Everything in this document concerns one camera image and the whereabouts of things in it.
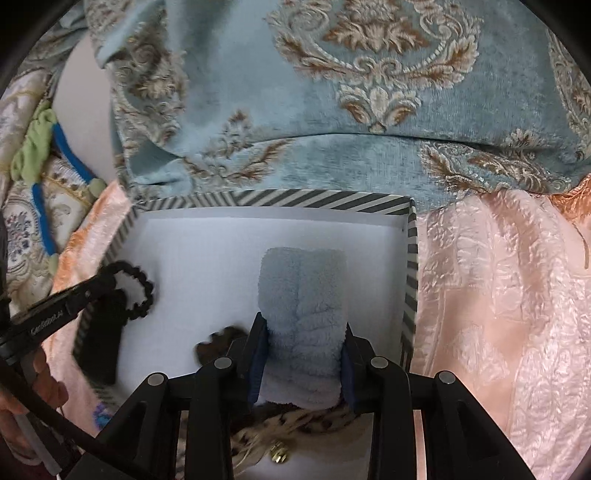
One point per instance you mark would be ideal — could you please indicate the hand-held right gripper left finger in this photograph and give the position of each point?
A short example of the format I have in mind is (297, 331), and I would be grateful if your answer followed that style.
(257, 369)

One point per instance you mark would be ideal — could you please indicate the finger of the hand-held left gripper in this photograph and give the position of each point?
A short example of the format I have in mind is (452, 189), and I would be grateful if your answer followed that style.
(92, 288)

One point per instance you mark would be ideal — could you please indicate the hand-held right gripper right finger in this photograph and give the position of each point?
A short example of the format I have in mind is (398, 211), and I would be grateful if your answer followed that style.
(347, 378)

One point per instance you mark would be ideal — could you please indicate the black scrunchie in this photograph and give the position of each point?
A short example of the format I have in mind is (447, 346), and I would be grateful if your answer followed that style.
(147, 288)

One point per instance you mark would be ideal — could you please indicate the light blue fluffy wristband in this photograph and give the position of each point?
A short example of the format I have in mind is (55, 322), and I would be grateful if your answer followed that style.
(300, 295)

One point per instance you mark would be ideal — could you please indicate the striped cardboard box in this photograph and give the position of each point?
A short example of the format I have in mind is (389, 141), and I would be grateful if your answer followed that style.
(194, 240)

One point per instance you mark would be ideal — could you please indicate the person's left hand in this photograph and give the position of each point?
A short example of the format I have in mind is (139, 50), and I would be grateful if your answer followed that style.
(46, 385)

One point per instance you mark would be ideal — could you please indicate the brown scrunchie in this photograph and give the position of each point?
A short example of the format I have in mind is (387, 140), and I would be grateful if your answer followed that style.
(211, 349)

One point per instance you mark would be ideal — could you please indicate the black cloth band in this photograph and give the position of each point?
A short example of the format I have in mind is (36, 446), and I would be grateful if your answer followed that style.
(99, 346)

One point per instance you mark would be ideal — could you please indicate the leopard print bow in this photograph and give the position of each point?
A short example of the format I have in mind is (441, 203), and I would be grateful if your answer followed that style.
(286, 422)

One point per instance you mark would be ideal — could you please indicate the beige floral cushion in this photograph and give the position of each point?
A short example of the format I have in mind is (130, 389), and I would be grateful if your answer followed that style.
(27, 221)

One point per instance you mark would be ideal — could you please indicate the green and blue plush toy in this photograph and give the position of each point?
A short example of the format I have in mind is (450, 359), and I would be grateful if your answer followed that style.
(30, 150)

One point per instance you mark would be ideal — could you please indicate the peach quilted bedspread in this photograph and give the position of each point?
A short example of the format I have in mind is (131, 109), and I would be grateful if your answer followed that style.
(485, 300)

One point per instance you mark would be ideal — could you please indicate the beige upholstered sofa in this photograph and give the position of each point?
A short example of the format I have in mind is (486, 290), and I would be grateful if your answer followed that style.
(85, 110)

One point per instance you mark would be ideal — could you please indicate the silver floral bolster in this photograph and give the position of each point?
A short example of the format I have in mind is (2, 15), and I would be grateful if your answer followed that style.
(23, 106)

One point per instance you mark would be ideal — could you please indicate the blue damask cushion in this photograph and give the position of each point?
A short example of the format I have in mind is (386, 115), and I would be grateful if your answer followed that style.
(369, 101)

